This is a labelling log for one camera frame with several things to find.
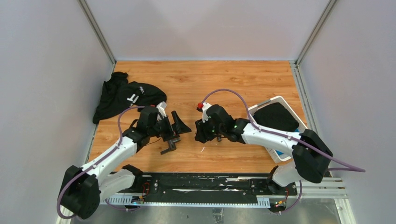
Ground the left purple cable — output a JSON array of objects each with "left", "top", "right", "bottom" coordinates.
[{"left": 57, "top": 106, "right": 146, "bottom": 220}]

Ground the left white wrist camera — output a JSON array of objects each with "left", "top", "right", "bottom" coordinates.
[{"left": 156, "top": 101, "right": 167, "bottom": 121}]

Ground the white plastic basket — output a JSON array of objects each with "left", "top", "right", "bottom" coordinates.
[{"left": 247, "top": 95, "right": 308, "bottom": 164}]

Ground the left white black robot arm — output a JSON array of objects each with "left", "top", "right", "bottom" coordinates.
[{"left": 56, "top": 102, "right": 191, "bottom": 219}]

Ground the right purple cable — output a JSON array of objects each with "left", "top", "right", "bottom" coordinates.
[{"left": 197, "top": 89, "right": 366, "bottom": 173}]

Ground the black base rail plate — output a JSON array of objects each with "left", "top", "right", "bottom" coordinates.
[{"left": 107, "top": 172, "right": 298, "bottom": 208}]

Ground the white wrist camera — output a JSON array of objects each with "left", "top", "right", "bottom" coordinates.
[
  {"left": 202, "top": 102, "right": 212, "bottom": 123},
  {"left": 156, "top": 101, "right": 167, "bottom": 121}
]

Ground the black cloth in basket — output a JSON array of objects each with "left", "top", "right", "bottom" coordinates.
[{"left": 253, "top": 103, "right": 299, "bottom": 131}]

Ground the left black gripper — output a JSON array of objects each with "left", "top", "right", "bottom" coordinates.
[{"left": 148, "top": 111, "right": 191, "bottom": 142}]

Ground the blue cloth in basket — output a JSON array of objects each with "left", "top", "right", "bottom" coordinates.
[{"left": 274, "top": 128, "right": 302, "bottom": 157}]

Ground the black cloth with white print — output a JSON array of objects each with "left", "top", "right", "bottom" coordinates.
[{"left": 92, "top": 72, "right": 167, "bottom": 125}]

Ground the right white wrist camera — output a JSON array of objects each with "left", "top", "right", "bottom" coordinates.
[{"left": 202, "top": 102, "right": 212, "bottom": 123}]

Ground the purple cable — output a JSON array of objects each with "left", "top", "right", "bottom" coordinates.
[
  {"left": 197, "top": 89, "right": 366, "bottom": 173},
  {"left": 57, "top": 106, "right": 146, "bottom": 220}
]

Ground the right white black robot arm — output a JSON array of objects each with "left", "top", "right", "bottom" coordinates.
[{"left": 195, "top": 103, "right": 333, "bottom": 195}]

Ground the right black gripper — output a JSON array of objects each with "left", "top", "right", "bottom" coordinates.
[{"left": 195, "top": 116, "right": 225, "bottom": 144}]

